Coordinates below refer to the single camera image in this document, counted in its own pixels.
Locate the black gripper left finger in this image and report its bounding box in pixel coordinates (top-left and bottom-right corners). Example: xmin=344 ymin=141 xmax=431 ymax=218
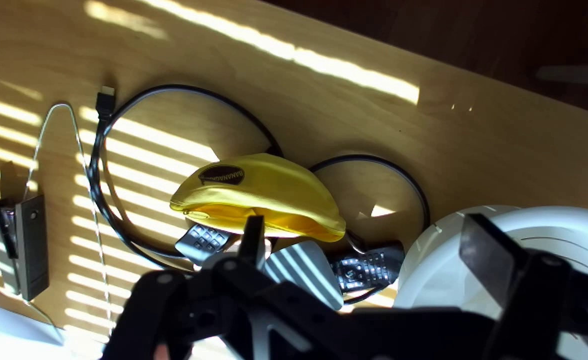
xmin=238 ymin=215 xmax=264 ymax=261

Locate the black USB cable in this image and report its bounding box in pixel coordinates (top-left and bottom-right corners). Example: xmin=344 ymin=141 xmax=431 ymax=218
xmin=85 ymin=82 xmax=435 ymax=305

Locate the grey power adapter box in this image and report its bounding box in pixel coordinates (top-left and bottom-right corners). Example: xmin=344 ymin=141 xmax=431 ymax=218
xmin=0 ymin=194 xmax=51 ymax=300

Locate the white colander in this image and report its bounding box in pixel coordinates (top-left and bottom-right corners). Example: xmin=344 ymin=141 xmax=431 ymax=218
xmin=389 ymin=205 xmax=588 ymax=360

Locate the thin white wire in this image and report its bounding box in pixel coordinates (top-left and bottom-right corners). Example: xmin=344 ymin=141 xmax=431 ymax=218
xmin=20 ymin=100 xmax=120 ymax=321

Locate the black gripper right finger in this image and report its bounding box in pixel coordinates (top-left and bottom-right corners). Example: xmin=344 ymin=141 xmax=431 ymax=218
xmin=458 ymin=214 xmax=528 ymax=305

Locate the grey spatula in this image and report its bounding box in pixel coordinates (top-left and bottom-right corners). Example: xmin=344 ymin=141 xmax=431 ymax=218
xmin=260 ymin=241 xmax=344 ymax=311

